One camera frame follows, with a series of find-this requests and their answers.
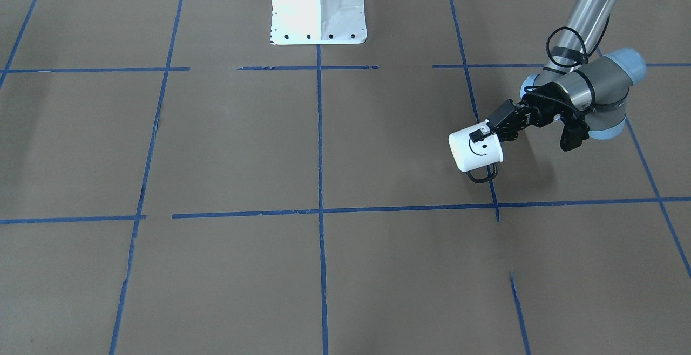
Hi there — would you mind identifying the white smiley mug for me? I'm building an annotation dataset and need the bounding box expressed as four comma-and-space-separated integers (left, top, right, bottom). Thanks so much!
448, 119, 504, 183

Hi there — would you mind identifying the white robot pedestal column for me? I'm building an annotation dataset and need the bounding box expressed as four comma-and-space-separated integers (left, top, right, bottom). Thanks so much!
270, 0, 368, 45

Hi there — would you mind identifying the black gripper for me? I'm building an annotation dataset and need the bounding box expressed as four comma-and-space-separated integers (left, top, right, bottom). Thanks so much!
469, 94, 567, 143

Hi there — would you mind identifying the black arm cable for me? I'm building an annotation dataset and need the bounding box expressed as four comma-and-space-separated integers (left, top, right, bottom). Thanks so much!
545, 26, 590, 71

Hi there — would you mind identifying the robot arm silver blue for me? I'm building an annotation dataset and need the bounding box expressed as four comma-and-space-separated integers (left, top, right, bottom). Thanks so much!
467, 0, 647, 152

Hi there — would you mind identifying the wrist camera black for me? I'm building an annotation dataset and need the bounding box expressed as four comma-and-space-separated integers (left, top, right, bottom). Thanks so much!
559, 120, 590, 152

